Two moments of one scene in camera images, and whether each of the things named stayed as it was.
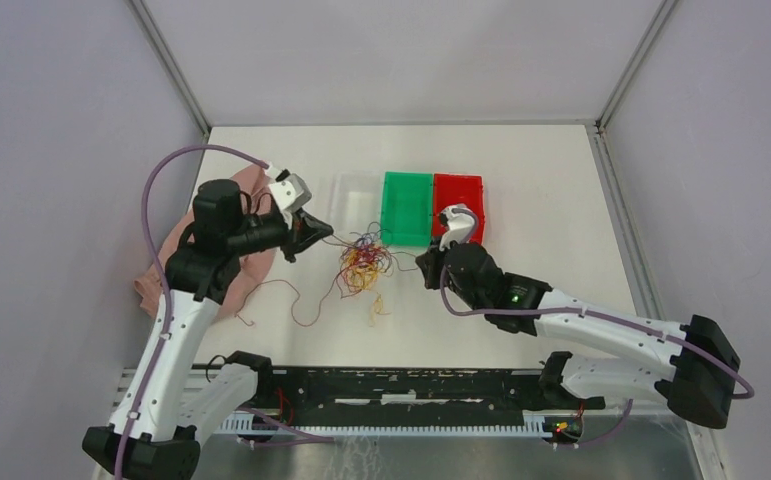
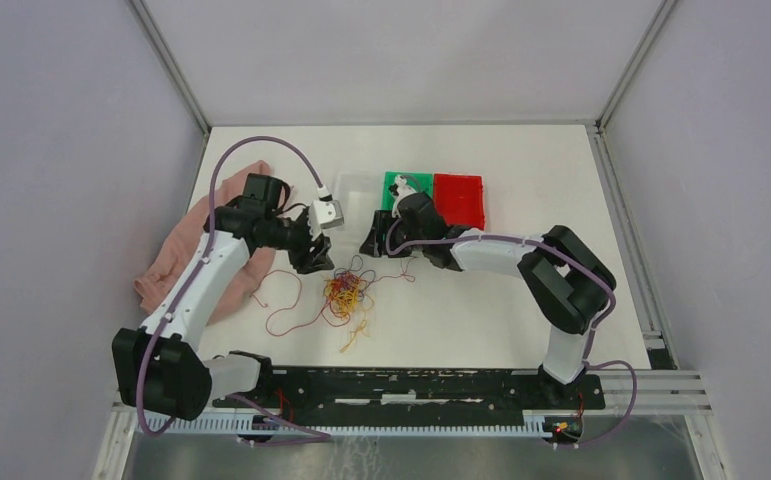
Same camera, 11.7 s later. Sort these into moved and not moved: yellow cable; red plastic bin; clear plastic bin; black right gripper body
Moved: black right gripper body; yellow cable
Not moved: red plastic bin; clear plastic bin
